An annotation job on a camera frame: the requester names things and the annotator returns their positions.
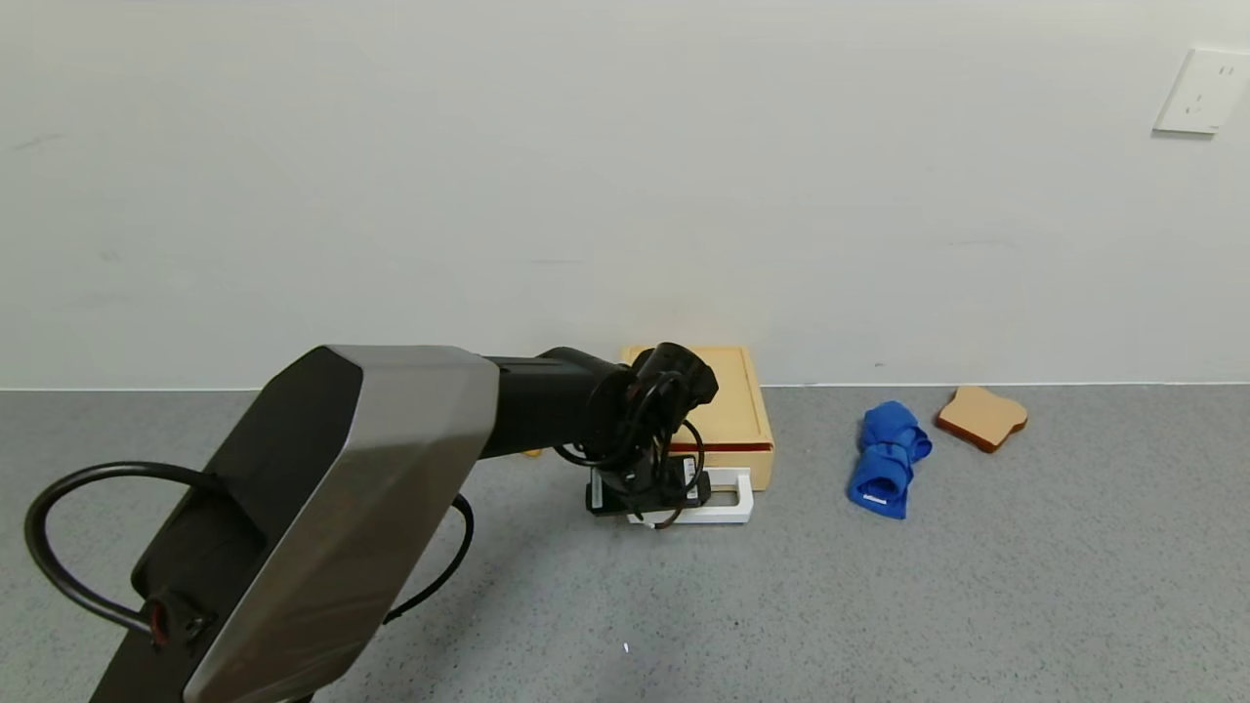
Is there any blue rolled cloth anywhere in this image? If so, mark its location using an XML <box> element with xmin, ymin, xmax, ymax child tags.
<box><xmin>847</xmin><ymin>400</ymin><xmax>933</xmax><ymax>520</ymax></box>

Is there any yellow drawer housing box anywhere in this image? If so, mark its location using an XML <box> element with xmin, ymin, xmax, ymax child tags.
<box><xmin>622</xmin><ymin>345</ymin><xmax>775</xmax><ymax>491</ymax></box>

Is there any yellow drawer with white handle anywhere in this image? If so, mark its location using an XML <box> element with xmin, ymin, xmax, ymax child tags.
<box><xmin>628</xmin><ymin>467</ymin><xmax>755</xmax><ymax>525</ymax></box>

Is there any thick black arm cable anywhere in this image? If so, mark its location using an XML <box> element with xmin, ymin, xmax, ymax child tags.
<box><xmin>24</xmin><ymin>462</ymin><xmax>476</xmax><ymax>641</ymax></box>

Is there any brown toast slice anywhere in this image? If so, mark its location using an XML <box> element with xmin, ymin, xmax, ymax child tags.
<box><xmin>936</xmin><ymin>385</ymin><xmax>1029</xmax><ymax>454</ymax></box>

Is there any white wall socket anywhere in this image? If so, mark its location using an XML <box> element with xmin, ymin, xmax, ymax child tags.
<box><xmin>1152</xmin><ymin>47</ymin><xmax>1250</xmax><ymax>136</ymax></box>

